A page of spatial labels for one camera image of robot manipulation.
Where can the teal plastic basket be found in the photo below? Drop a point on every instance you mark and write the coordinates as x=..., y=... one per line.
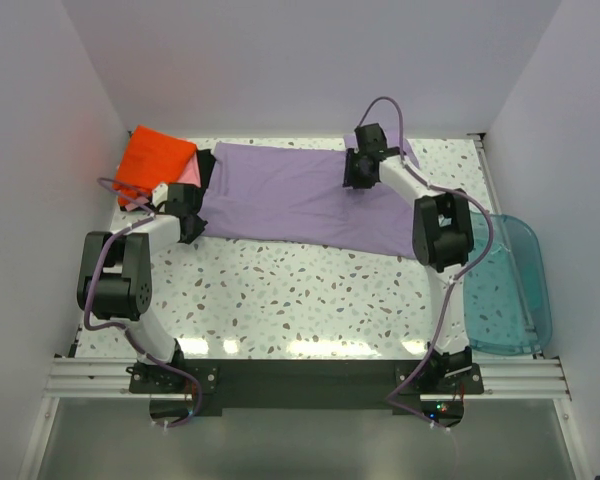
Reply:
x=506, y=301

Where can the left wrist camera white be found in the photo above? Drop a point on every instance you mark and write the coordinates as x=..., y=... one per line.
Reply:
x=159, y=194

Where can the folded black t shirt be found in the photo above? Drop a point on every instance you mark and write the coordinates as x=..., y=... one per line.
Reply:
x=206, y=163

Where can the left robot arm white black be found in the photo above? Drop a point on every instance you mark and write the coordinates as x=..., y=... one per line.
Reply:
x=115, y=277

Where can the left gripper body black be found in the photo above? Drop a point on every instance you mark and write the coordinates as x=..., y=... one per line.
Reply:
x=198, y=226

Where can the lilac polo shirt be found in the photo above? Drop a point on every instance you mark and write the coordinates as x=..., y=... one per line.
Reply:
x=297, y=195

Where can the folded pink t shirt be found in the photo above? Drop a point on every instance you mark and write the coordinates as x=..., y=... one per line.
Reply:
x=189, y=175

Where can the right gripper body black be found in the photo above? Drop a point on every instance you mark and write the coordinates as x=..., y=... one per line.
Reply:
x=354, y=173

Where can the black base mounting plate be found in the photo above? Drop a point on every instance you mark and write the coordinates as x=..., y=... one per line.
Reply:
x=188, y=388

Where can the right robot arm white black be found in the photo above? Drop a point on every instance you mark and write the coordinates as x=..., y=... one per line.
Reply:
x=442, y=240

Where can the folded orange t shirt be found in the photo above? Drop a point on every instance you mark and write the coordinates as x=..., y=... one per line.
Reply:
x=151, y=158

